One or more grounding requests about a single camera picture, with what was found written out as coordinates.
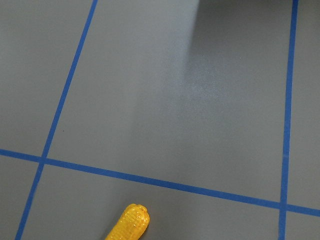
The yellow toy corn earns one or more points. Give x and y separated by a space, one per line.
131 225

